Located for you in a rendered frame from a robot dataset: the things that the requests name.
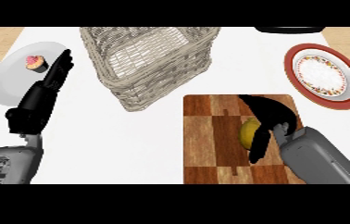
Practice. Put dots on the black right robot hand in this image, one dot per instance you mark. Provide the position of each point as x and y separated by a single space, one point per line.
270 113

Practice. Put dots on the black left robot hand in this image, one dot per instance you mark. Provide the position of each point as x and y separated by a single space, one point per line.
36 104

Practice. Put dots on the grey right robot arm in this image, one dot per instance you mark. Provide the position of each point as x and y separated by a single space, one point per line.
315 156

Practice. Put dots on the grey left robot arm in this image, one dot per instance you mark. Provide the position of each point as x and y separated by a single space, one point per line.
20 161

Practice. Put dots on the brown wooden cutting board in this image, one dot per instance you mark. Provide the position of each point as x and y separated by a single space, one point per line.
212 141

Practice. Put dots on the pale wicker basket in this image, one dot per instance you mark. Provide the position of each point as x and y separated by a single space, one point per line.
151 64

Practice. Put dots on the white plate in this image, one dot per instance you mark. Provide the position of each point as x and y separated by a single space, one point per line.
21 79

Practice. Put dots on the pink frosted cupcake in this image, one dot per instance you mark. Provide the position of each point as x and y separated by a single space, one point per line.
36 63

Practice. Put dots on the red rimmed plate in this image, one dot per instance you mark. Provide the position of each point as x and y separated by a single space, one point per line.
292 67

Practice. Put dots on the white floral bowl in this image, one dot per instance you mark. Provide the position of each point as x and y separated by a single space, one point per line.
321 75

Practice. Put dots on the black appliance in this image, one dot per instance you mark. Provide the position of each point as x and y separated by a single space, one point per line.
290 29

